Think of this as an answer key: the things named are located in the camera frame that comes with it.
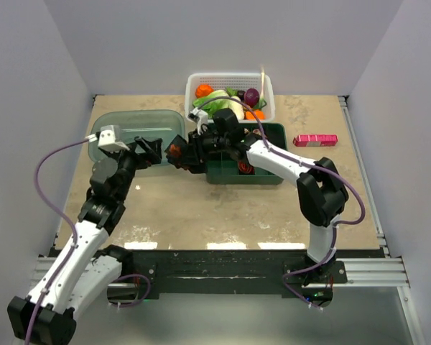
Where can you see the white perforated basket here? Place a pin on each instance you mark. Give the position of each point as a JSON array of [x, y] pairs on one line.
[[236, 81]]

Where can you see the white toy radish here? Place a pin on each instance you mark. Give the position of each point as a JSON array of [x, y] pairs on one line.
[[236, 107]]

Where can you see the rolled orange striped tie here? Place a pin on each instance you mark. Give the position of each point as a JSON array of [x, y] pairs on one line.
[[245, 169]]

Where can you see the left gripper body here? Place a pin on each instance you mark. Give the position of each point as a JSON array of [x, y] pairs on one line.
[[128, 159]]

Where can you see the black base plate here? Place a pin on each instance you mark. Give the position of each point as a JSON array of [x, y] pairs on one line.
[[288, 273]]

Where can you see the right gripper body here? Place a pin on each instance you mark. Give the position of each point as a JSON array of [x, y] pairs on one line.
[[210, 144]]

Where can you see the dark orange floral tie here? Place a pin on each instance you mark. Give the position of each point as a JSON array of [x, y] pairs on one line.
[[175, 151]]

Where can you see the pink rectangular box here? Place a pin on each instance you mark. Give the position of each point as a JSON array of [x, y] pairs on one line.
[[315, 140]]

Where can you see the green compartment tray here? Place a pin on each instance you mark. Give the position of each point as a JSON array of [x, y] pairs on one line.
[[222, 170]]

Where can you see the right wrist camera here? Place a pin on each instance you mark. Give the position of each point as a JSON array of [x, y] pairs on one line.
[[200, 118]]

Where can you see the purple toy onion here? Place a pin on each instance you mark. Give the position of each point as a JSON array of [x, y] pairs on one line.
[[251, 97]]

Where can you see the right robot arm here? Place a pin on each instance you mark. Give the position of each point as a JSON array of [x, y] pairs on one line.
[[321, 193]]

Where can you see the green toy lettuce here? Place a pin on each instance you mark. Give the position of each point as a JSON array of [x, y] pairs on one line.
[[213, 102]]

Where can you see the orange toy carrot slice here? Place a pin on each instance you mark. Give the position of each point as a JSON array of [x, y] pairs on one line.
[[253, 115]]

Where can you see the orange toy pumpkin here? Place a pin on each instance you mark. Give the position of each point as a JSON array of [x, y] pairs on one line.
[[203, 90]]

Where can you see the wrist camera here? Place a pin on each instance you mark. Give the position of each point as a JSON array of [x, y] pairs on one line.
[[200, 118], [108, 139]]

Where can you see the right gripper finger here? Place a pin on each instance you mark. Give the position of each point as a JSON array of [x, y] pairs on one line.
[[192, 149], [192, 164]]

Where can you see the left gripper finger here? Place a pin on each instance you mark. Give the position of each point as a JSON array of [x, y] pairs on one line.
[[151, 155], [148, 144]]

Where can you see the teal transparent plastic bin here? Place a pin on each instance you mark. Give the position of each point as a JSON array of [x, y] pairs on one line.
[[150, 124]]

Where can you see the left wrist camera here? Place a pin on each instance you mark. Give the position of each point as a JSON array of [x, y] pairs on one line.
[[108, 139]]

